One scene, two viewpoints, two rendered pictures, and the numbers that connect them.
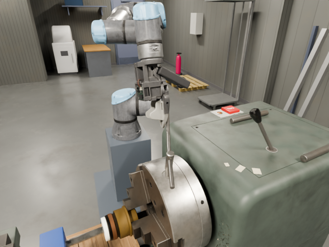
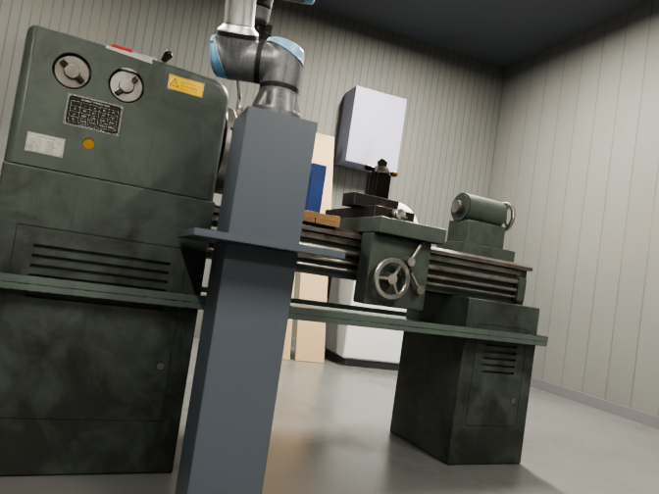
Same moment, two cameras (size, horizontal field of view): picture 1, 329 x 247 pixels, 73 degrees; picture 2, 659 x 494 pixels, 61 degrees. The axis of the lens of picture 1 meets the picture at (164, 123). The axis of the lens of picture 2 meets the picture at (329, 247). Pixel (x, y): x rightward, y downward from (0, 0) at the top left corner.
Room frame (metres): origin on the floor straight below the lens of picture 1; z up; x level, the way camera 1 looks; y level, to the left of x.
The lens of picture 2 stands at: (2.62, 0.41, 0.68)
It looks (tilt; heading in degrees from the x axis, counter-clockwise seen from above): 3 degrees up; 180
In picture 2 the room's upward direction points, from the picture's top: 8 degrees clockwise
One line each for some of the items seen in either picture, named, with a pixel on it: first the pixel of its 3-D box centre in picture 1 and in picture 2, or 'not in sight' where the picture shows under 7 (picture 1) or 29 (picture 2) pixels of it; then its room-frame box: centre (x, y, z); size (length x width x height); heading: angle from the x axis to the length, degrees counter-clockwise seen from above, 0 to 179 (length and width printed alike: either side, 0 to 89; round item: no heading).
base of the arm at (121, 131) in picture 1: (126, 125); (277, 104); (1.01, 0.20, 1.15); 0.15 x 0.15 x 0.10
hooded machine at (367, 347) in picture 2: not in sight; (379, 282); (-2.28, 0.86, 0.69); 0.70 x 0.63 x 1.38; 111
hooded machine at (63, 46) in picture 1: (64, 50); not in sight; (6.96, 2.99, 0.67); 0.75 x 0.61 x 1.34; 21
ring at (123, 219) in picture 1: (122, 222); not in sight; (0.48, 0.13, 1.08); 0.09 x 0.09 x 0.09; 26
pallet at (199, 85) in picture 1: (184, 83); not in sight; (5.58, -0.53, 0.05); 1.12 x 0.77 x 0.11; 21
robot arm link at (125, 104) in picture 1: (125, 103); (280, 65); (1.01, 0.19, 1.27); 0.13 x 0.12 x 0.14; 92
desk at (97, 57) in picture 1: (96, 59); not in sight; (7.07, 2.11, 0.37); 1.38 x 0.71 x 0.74; 22
